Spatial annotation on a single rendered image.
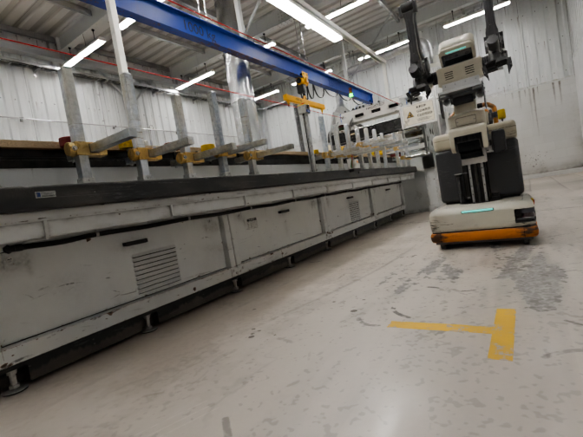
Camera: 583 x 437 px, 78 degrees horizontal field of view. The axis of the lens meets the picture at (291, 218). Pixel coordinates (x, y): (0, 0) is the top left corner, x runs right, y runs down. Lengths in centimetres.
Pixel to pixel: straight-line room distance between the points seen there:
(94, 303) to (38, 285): 23
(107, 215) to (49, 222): 21
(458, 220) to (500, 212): 25
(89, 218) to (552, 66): 1158
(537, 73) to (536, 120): 120
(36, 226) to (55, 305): 40
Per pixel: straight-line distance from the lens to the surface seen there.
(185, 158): 180
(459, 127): 270
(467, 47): 272
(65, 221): 151
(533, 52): 1215
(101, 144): 149
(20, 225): 146
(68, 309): 176
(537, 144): 1183
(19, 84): 976
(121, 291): 186
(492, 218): 262
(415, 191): 581
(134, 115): 171
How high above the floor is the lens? 52
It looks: 3 degrees down
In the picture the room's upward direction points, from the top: 9 degrees counter-clockwise
